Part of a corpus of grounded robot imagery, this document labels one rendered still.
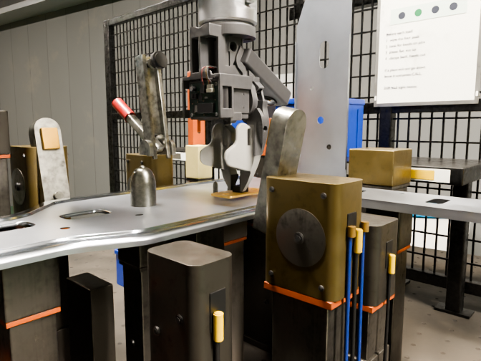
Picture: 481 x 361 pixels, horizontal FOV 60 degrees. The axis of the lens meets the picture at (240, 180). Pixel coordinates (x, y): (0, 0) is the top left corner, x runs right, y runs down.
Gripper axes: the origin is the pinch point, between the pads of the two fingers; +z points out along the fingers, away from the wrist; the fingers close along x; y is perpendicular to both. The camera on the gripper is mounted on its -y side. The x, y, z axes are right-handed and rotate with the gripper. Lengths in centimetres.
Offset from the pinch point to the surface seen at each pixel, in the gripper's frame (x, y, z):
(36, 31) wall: -496, -175, -117
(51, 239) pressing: 2.8, 27.6, 1.9
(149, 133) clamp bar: -18.6, 1.7, -6.3
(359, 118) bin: -6.6, -47.9, -8.6
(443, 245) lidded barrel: -25, -179, 55
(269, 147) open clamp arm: 11.0, 7.3, -5.4
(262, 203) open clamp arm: 10.1, 7.4, 0.9
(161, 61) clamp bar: -17.4, -0.2, -17.8
